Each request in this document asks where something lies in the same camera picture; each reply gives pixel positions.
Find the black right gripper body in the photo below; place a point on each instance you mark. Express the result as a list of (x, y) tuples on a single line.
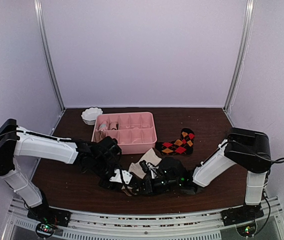
[(157, 189)]

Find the beige brown striped sock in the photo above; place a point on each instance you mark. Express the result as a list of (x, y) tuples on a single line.
[(138, 179)]

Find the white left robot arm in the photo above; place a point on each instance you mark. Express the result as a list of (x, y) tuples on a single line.
[(18, 141)]

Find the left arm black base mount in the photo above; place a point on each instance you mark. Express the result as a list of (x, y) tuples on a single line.
[(47, 215)]

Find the front aluminium rail base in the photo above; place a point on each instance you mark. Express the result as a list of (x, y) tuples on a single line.
[(85, 225)]

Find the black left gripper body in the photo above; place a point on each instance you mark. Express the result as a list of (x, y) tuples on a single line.
[(99, 167)]

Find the white scalloped ceramic bowl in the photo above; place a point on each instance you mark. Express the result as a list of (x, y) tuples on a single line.
[(90, 115)]

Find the pink and mint rolled sock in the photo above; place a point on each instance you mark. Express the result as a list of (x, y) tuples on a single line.
[(103, 126)]

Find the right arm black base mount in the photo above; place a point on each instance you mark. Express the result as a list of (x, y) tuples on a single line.
[(241, 214)]

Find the beige rolled sock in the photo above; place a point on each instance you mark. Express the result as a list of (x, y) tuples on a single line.
[(114, 125)]

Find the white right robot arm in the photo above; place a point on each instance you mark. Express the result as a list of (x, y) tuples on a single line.
[(247, 148)]

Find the pink divided organizer tray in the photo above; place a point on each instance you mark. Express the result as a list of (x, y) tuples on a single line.
[(136, 133)]

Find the left aluminium frame post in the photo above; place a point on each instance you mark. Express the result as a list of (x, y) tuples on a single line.
[(47, 54)]

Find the black red argyle sock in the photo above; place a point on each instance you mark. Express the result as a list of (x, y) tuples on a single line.
[(181, 146)]

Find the right aluminium frame post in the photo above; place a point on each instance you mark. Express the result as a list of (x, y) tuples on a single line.
[(245, 36)]

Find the aluminium frame post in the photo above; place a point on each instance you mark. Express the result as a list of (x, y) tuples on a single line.
[(245, 36), (47, 54)]

